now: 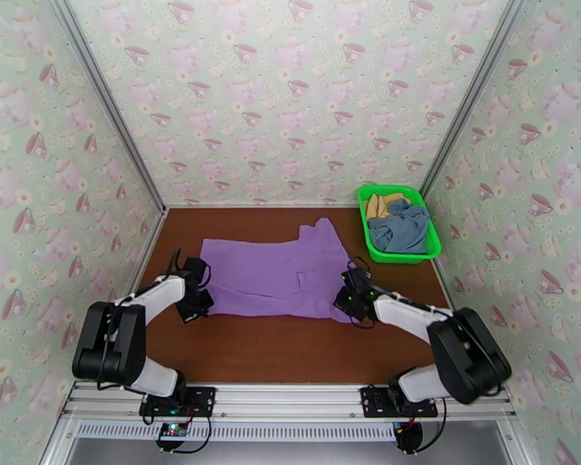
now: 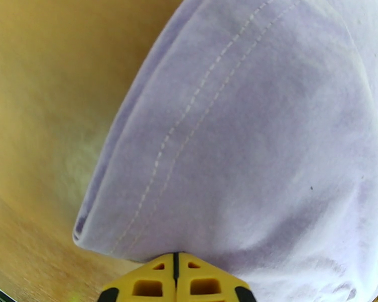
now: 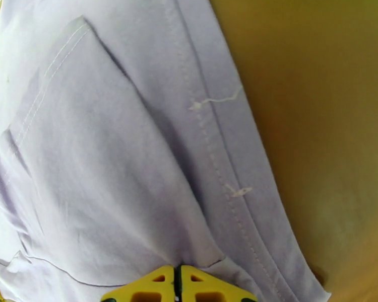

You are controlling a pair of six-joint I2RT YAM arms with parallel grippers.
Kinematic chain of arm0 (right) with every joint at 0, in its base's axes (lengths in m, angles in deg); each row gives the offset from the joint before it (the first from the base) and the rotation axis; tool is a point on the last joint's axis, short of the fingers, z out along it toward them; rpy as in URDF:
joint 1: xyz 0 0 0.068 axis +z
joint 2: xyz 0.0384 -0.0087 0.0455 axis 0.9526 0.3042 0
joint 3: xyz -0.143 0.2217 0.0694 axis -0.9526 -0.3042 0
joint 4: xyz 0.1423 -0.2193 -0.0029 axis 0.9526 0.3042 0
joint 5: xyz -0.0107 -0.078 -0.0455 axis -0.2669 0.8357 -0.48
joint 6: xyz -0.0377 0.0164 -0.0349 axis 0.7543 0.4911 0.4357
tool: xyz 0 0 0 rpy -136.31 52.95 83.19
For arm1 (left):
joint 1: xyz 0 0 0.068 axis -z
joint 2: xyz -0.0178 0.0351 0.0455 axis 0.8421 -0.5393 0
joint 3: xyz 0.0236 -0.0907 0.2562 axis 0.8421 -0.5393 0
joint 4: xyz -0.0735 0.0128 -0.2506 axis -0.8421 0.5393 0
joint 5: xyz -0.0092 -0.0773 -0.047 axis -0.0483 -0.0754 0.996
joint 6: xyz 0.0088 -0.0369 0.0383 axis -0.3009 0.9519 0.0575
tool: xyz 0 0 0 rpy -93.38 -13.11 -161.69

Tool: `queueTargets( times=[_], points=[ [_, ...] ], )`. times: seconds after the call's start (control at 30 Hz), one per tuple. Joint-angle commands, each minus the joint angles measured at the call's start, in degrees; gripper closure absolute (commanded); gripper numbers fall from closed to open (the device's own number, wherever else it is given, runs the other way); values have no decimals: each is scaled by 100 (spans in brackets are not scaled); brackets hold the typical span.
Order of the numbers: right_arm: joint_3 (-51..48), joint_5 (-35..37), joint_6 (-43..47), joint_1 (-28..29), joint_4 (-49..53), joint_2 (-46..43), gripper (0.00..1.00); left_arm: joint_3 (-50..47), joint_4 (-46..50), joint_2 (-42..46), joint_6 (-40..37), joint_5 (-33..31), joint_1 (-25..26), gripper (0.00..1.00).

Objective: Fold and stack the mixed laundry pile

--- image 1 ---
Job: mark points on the purple garment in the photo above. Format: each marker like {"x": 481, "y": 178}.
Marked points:
{"x": 271, "y": 274}

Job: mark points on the blue ribbed garment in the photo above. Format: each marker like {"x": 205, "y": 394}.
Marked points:
{"x": 406, "y": 231}

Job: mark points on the tan garment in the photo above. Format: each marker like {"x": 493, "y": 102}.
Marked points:
{"x": 377, "y": 204}

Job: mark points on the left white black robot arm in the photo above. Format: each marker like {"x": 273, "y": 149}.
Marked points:
{"x": 106, "y": 347}

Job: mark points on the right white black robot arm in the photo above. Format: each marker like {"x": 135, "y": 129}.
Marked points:
{"x": 465, "y": 352}

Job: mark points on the green plastic laundry basket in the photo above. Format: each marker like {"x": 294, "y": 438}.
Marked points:
{"x": 428, "y": 236}

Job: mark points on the circuit board with green light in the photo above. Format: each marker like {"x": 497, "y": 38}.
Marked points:
{"x": 172, "y": 429}

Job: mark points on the black round power unit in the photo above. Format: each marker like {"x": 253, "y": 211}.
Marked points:
{"x": 411, "y": 437}

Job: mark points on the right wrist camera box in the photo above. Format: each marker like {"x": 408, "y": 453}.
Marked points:
{"x": 356, "y": 280}

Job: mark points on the aluminium side rail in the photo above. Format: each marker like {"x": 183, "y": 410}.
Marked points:
{"x": 440, "y": 279}
{"x": 152, "y": 241}

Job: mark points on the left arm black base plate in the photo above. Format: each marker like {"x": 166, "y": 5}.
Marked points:
{"x": 203, "y": 400}

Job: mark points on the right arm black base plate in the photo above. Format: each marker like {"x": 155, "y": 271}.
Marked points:
{"x": 373, "y": 403}

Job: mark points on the aluminium mounting rail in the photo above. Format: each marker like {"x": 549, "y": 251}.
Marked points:
{"x": 290, "y": 400}

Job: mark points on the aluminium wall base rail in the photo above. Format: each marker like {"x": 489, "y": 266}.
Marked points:
{"x": 271, "y": 206}

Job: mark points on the aluminium frame leg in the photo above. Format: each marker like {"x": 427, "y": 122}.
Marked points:
{"x": 520, "y": 449}
{"x": 58, "y": 449}

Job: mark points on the aluminium corner post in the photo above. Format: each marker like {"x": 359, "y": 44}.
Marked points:
{"x": 474, "y": 95}
{"x": 107, "y": 100}

